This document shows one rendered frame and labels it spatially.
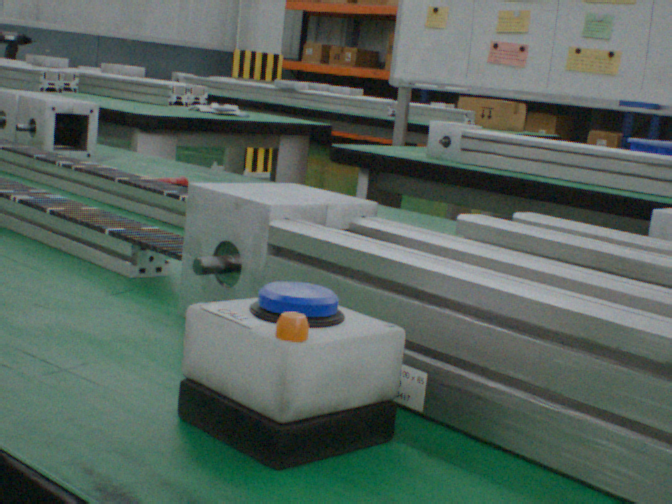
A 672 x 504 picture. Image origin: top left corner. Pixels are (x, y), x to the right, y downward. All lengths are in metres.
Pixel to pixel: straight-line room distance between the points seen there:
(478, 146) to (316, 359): 2.04
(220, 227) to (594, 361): 0.29
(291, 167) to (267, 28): 5.18
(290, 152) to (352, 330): 3.25
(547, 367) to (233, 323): 0.15
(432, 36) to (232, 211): 3.55
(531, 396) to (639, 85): 3.21
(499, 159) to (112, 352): 1.90
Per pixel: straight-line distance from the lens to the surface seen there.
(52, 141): 1.60
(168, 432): 0.49
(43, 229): 0.95
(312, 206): 0.65
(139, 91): 3.92
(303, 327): 0.44
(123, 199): 1.18
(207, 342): 0.48
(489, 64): 4.01
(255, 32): 9.02
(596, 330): 0.48
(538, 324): 0.50
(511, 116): 5.23
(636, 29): 3.73
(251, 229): 0.64
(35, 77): 3.88
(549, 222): 0.80
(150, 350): 0.62
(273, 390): 0.45
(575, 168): 2.35
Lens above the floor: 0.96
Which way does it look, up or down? 10 degrees down
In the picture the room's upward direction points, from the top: 6 degrees clockwise
